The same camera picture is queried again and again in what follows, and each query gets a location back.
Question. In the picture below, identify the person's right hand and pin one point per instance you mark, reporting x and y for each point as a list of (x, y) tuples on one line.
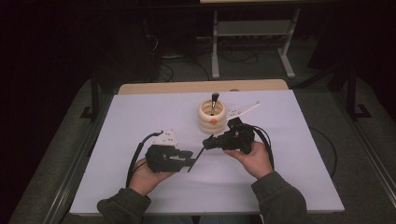
[(257, 161)]

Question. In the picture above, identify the cream ribbed brush holder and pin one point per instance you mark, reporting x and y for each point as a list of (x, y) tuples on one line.
[(211, 127)]

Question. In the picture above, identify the white metal stand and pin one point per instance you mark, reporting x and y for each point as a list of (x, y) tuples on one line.
[(252, 28)]

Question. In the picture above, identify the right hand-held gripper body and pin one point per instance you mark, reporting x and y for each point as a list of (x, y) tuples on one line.
[(243, 138)]

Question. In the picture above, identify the wooden table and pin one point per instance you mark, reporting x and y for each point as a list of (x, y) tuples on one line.
[(186, 86)]

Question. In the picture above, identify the metal frame rail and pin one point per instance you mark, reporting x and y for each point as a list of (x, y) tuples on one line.
[(367, 149), (77, 161)]

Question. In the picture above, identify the person's left hand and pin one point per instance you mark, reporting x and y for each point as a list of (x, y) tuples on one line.
[(144, 180)]

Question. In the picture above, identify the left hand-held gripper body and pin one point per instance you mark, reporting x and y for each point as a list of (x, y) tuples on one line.
[(162, 160)]

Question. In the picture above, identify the thin black eyeliner brush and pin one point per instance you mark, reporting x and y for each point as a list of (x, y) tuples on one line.
[(199, 154)]

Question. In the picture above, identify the black metal stand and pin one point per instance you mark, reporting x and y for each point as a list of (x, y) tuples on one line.
[(95, 93), (351, 93)]

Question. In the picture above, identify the white board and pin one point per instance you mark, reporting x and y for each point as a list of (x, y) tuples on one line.
[(124, 124)]

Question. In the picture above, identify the black makeup brush silver ferrule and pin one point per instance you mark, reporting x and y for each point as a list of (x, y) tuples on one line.
[(214, 97)]

